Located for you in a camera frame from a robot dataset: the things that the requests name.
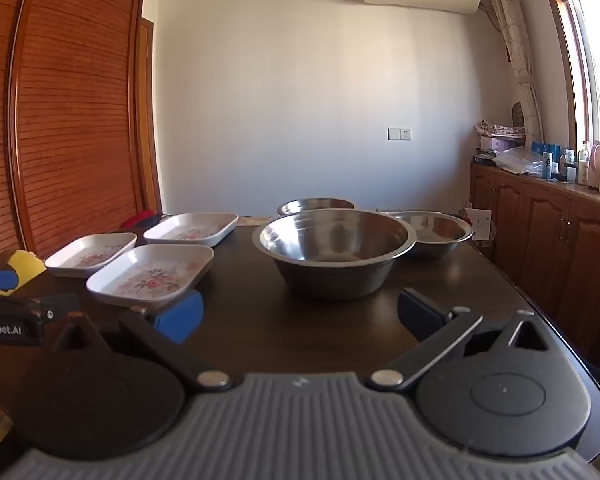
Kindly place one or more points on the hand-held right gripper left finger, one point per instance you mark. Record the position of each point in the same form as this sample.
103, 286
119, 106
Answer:
182, 317

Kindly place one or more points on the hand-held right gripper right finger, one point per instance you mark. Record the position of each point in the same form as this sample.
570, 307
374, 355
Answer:
420, 317

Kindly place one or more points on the white floral rectangular plate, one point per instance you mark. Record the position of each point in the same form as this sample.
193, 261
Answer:
190, 229
150, 277
90, 256

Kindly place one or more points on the medium stainless steel bowl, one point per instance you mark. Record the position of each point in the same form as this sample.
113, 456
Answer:
435, 232

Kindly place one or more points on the large stainless steel bowl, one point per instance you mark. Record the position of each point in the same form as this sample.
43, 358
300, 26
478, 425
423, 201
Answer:
330, 275

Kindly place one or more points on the small stainless steel bowl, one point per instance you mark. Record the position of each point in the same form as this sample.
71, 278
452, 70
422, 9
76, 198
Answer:
310, 206

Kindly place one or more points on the yellow plush toy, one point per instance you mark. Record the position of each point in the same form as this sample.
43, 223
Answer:
27, 265

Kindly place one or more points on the red cloth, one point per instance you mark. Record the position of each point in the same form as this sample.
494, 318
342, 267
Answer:
135, 220

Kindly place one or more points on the white cardboard box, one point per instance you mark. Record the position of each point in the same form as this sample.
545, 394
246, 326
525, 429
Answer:
480, 225

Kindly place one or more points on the wooden cabinet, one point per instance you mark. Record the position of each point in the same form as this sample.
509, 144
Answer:
545, 230

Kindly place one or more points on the dark book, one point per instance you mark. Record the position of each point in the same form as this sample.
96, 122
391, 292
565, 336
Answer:
482, 160

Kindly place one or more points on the wooden louvered wardrobe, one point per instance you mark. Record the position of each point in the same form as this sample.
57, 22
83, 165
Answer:
70, 110

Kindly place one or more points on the pink box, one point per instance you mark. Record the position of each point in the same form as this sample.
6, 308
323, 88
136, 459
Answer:
497, 144

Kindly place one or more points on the wooden door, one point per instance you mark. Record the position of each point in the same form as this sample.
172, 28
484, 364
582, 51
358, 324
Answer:
149, 120

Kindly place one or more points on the folded patterned cloth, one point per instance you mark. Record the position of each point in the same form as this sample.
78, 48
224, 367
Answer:
500, 127

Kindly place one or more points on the blue boxes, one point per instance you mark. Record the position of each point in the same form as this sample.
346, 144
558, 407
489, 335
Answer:
545, 149

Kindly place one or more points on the white bottle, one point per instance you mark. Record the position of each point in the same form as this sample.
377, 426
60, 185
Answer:
584, 165

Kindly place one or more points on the pink bottle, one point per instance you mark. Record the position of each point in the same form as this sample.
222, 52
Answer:
598, 162

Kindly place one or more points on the patterned beige curtain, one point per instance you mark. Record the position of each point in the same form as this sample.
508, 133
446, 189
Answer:
515, 35

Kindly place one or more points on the white wall socket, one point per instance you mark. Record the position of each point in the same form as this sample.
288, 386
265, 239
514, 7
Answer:
399, 134

